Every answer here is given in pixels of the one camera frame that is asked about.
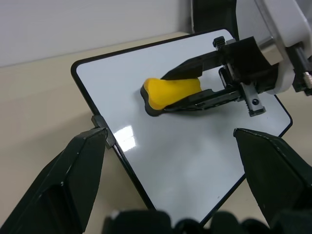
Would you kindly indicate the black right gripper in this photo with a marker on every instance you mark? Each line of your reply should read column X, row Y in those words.
column 246, row 58

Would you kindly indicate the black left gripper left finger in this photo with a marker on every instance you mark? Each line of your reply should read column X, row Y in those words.
column 61, row 185

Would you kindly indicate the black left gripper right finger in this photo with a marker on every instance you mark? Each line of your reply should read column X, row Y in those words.
column 275, row 175

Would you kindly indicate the yellow eraser with black base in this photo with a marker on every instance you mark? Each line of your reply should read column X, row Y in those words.
column 168, row 91

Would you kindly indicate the black whiteboard edge clip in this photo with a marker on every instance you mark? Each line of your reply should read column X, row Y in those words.
column 104, row 129

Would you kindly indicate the black-framed whiteboard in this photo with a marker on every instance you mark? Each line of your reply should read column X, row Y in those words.
column 175, row 153

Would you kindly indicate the black curved robot body part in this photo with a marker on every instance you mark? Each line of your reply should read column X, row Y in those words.
column 212, row 14

